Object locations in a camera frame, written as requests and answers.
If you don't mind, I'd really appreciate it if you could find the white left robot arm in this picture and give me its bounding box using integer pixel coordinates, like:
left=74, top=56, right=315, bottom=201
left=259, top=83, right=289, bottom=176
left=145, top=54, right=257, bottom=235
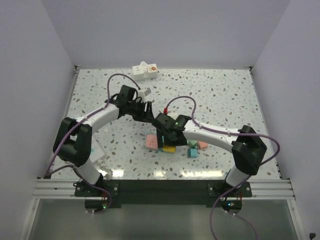
left=53, top=85, right=154, bottom=196

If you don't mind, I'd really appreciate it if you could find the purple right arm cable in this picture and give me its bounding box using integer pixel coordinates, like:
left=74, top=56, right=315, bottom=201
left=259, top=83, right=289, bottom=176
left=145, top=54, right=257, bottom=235
left=163, top=96, right=281, bottom=240

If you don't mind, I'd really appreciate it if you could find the white coiled power cord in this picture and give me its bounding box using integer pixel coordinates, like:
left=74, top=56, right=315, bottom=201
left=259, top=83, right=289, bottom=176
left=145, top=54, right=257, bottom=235
left=96, top=159, right=115, bottom=181

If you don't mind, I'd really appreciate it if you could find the yellow cube socket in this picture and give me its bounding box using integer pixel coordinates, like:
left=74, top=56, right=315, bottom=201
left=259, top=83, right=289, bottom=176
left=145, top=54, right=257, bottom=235
left=162, top=146, right=176, bottom=154

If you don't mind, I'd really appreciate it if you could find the pink cube socket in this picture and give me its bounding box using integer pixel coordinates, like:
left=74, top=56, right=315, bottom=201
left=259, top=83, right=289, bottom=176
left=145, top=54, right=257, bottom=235
left=145, top=134, right=158, bottom=150

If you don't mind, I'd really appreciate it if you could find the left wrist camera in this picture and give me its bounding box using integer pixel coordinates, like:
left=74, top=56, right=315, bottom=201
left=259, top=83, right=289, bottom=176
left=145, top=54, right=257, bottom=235
left=138, top=87, right=152, bottom=97

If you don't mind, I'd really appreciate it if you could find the aluminium frame rail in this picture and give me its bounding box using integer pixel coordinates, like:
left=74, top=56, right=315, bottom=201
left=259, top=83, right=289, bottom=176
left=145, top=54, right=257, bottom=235
left=32, top=179, right=295, bottom=200

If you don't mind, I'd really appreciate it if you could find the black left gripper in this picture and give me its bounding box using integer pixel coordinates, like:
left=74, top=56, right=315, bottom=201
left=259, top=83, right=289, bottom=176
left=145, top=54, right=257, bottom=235
left=127, top=100, right=154, bottom=123

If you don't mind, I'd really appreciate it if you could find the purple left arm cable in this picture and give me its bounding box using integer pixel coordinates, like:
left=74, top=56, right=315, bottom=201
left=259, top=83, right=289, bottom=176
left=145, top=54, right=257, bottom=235
left=45, top=74, right=142, bottom=215

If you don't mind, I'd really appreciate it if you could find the light blue triangular item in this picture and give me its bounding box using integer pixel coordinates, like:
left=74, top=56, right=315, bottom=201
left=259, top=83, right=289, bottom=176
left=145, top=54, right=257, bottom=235
left=157, top=136, right=164, bottom=151

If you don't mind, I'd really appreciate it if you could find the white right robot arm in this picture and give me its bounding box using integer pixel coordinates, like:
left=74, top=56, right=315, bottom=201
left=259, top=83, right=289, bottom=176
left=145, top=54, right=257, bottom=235
left=152, top=113, right=267, bottom=197

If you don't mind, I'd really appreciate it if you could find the white cartoon sticker adapter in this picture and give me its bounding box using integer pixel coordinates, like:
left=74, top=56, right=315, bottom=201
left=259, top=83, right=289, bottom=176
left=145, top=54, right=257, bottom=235
left=147, top=63, right=158, bottom=79

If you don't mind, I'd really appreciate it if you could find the white socket adapter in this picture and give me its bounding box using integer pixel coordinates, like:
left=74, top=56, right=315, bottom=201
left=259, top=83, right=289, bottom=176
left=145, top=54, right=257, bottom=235
left=132, top=61, right=148, bottom=81

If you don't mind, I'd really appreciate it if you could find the salmon pink charger plug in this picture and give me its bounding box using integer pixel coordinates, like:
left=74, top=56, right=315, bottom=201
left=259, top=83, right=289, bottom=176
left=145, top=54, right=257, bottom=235
left=197, top=141, right=209, bottom=150

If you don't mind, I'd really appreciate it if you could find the white power strip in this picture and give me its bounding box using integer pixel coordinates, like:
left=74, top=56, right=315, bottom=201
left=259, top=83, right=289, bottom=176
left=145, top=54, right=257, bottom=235
left=89, top=138, right=106, bottom=163

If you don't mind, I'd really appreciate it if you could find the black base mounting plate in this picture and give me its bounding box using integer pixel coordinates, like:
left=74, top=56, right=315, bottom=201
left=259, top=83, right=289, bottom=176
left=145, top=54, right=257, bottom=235
left=74, top=179, right=253, bottom=210

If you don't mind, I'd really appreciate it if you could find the green charger plug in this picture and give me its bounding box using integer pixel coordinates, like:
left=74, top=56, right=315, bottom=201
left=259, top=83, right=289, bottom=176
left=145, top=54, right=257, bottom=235
left=187, top=140, right=198, bottom=149

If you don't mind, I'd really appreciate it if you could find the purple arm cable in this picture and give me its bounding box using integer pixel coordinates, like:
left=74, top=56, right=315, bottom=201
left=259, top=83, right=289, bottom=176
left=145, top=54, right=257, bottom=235
left=163, top=96, right=281, bottom=240
left=45, top=74, right=142, bottom=215

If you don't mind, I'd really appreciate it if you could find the teal blue charger plug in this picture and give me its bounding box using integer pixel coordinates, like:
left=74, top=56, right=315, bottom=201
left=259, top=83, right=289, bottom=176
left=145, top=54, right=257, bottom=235
left=187, top=148, right=198, bottom=158

